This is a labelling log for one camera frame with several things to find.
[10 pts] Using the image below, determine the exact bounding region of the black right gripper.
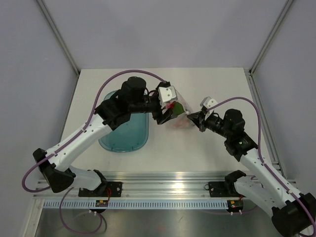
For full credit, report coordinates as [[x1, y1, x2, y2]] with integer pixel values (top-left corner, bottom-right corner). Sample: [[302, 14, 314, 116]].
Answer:
[[188, 110, 232, 139]]

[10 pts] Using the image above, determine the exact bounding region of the red strawberry bunch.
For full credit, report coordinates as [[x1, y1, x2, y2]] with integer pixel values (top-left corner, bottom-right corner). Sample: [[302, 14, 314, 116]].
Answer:
[[166, 101, 191, 129]]

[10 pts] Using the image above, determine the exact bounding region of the clear pink zip top bag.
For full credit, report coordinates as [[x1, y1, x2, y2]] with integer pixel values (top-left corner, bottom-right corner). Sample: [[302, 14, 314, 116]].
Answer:
[[164, 91, 194, 129]]

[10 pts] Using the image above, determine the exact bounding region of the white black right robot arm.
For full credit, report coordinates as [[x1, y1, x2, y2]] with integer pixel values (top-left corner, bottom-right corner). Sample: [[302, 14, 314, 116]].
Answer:
[[188, 109, 316, 237]]

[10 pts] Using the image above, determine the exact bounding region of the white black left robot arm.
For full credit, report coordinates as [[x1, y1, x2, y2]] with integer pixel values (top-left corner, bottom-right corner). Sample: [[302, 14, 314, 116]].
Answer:
[[33, 77, 177, 197]]

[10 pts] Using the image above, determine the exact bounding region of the blue transparent plastic tray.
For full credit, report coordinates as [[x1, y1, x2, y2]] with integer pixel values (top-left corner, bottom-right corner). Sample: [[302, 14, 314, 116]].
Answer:
[[98, 90, 149, 153]]

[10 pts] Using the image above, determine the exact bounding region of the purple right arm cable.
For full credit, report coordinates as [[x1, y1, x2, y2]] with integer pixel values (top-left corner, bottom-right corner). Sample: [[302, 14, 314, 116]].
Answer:
[[206, 96, 316, 237]]

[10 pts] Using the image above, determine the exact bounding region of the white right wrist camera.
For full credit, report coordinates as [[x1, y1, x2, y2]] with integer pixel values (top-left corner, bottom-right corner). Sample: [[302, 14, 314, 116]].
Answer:
[[200, 97, 218, 120]]

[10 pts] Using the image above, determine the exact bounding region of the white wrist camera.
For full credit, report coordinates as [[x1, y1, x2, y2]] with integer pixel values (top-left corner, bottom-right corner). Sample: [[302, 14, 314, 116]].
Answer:
[[200, 97, 218, 120], [158, 86, 177, 106]]

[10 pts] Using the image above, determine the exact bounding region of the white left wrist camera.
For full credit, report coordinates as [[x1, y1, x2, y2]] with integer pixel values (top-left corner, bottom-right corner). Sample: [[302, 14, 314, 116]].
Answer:
[[158, 86, 177, 106]]

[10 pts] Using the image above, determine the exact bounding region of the aluminium mounting rail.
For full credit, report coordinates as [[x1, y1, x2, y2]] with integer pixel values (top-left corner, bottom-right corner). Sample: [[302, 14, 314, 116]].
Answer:
[[33, 171, 302, 199]]

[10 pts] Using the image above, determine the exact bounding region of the white slotted cable duct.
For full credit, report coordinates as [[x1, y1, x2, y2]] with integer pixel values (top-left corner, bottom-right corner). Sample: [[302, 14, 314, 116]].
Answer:
[[43, 199, 228, 210]]

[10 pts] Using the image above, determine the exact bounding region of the right aluminium frame post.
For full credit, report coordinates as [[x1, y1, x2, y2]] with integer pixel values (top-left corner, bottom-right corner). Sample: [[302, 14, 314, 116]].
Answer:
[[249, 0, 296, 76]]

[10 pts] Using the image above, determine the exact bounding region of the aluminium frame post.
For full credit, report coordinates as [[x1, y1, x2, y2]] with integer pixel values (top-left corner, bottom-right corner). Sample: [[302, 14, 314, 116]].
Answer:
[[34, 0, 80, 78], [249, 0, 296, 76]]

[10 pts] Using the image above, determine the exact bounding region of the left aluminium frame post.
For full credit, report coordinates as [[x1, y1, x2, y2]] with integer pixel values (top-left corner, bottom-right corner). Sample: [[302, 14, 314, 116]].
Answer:
[[34, 0, 80, 78]]

